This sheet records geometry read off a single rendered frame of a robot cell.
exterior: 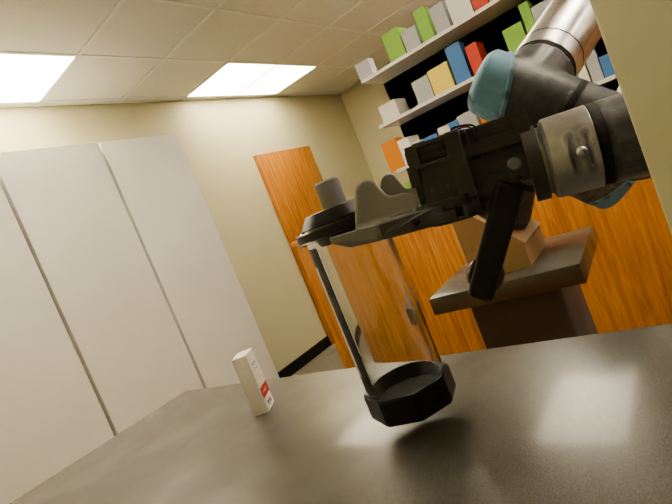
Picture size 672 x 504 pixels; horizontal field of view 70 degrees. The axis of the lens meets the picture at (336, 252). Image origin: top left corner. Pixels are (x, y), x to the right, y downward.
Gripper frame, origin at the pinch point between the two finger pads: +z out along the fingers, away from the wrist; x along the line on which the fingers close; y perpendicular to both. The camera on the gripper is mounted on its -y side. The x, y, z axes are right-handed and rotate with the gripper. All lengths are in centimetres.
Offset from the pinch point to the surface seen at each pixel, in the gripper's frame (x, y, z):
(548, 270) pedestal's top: -49, -21, -18
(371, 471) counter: 8.5, -22.6, 2.7
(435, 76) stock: -244, 54, 14
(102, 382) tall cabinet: -134, -54, 220
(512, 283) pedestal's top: -50, -23, -11
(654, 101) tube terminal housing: 30.8, 4.5, -22.4
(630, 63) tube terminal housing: 30.5, 5.9, -22.1
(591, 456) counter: 11.0, -20.9, -17.6
